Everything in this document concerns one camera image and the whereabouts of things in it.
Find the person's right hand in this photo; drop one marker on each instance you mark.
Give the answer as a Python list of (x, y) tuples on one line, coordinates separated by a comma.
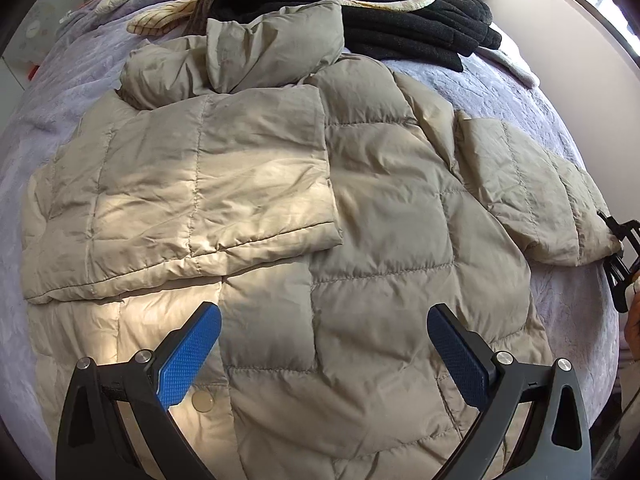
[(634, 325)]

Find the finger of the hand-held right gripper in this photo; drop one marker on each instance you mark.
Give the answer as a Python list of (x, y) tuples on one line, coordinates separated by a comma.
[(622, 232), (619, 282)]

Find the beige puffer jacket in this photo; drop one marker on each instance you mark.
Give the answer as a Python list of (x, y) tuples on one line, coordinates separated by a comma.
[(280, 220)]

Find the black fleece garment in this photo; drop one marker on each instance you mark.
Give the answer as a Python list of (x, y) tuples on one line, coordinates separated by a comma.
[(400, 15)]

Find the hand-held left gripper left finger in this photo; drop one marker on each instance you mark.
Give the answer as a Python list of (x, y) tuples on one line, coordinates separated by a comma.
[(192, 345)]

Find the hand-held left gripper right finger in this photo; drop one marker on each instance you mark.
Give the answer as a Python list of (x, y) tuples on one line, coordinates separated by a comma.
[(457, 355)]

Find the grey fleece blanket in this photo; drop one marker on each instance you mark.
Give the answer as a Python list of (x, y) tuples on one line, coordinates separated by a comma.
[(65, 85)]

